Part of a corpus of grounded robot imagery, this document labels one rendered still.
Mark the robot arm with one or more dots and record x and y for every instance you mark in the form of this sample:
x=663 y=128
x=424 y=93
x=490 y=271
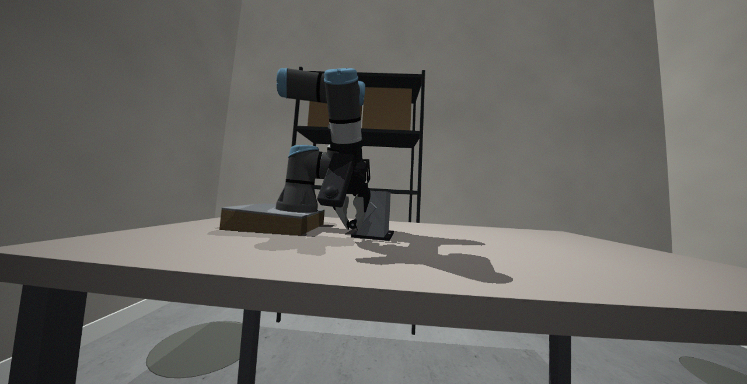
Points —
x=306 y=163

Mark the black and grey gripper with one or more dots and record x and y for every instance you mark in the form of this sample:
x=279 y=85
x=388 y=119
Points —
x=357 y=186

